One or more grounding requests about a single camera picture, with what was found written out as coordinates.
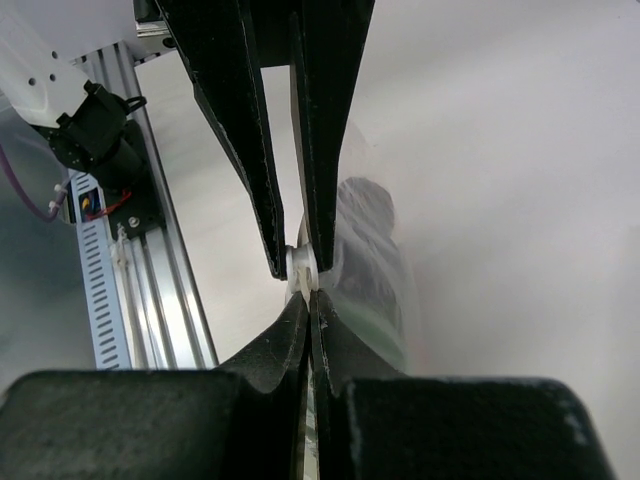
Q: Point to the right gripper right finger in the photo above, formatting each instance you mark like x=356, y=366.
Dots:
x=501, y=428

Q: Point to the clear zip top bag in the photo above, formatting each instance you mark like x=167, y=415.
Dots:
x=360, y=280

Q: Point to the aluminium mounting rail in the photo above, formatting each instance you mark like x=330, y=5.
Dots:
x=165, y=323

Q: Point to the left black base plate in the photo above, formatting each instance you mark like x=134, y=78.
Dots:
x=142, y=211

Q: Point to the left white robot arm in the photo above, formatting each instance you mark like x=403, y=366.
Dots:
x=83, y=121

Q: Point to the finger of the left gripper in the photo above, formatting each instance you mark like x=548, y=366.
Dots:
x=216, y=42
x=327, y=41

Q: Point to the slotted grey cable duct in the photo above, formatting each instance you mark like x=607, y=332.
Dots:
x=99, y=277

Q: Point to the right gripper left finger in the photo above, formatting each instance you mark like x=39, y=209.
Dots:
x=240, y=420

